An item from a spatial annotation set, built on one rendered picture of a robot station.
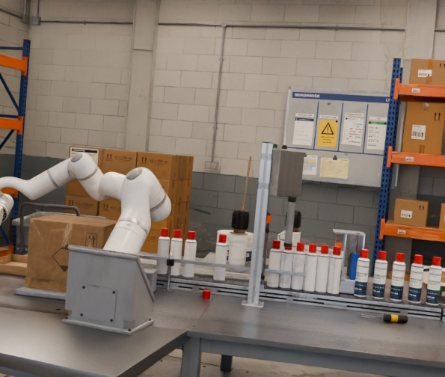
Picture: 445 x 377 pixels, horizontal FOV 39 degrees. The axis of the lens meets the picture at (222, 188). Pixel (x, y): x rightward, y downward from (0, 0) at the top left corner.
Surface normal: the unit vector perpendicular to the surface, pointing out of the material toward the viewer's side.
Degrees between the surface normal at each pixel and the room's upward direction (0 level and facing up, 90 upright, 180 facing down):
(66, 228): 90
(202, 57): 90
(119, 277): 90
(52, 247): 90
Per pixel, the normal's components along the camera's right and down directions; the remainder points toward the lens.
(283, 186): 0.74, 0.10
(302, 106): -0.31, 0.02
